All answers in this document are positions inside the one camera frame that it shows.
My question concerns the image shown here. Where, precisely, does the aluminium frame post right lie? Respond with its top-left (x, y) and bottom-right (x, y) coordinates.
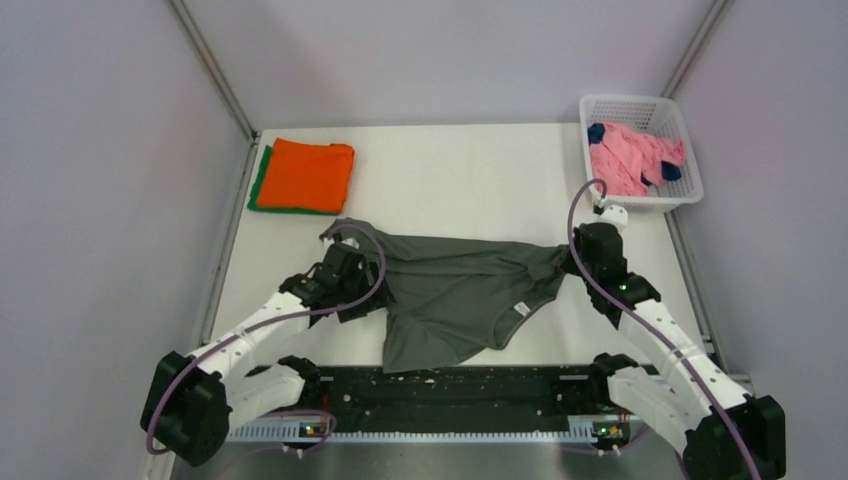
top-left (661, 0), bottom-right (735, 98)

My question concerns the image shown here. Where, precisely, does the aluminium frame post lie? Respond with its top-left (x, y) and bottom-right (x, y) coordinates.
top-left (166, 0), bottom-right (257, 142)
top-left (661, 0), bottom-right (735, 98)

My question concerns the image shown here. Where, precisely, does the white slotted cable duct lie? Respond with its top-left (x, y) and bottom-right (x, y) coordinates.
top-left (226, 419), bottom-right (631, 445)

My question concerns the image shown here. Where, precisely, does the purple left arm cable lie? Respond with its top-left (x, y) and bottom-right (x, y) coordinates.
top-left (145, 223), bottom-right (388, 457)

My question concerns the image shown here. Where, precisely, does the grey t-shirt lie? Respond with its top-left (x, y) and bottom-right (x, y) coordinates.
top-left (326, 218), bottom-right (570, 373)

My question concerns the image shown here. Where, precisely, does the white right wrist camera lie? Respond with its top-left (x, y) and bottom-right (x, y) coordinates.
top-left (593, 203), bottom-right (629, 231)

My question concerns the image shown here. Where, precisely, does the pink crumpled t-shirt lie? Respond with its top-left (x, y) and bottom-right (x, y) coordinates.
top-left (589, 121), bottom-right (688, 197)

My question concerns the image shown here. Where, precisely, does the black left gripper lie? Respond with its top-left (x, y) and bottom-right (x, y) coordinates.
top-left (337, 257), bottom-right (396, 322)

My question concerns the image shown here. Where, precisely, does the folded green t-shirt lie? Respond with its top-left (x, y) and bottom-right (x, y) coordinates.
top-left (246, 146), bottom-right (336, 216)

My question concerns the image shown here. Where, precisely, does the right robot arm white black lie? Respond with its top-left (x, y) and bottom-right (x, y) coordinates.
top-left (564, 222), bottom-right (787, 479)

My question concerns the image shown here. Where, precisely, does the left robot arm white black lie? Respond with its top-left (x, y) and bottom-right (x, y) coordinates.
top-left (140, 241), bottom-right (392, 466)

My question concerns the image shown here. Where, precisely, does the folded orange t-shirt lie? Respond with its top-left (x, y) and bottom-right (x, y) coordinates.
top-left (258, 138), bottom-right (355, 215)

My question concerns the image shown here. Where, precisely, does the white plastic laundry basket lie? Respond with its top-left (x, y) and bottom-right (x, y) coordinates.
top-left (579, 94), bottom-right (704, 213)

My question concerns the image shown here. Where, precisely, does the aluminium frame post left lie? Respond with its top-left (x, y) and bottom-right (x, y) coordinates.
top-left (166, 0), bottom-right (257, 142)

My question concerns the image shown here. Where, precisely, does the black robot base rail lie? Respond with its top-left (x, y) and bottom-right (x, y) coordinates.
top-left (198, 362), bottom-right (664, 435)

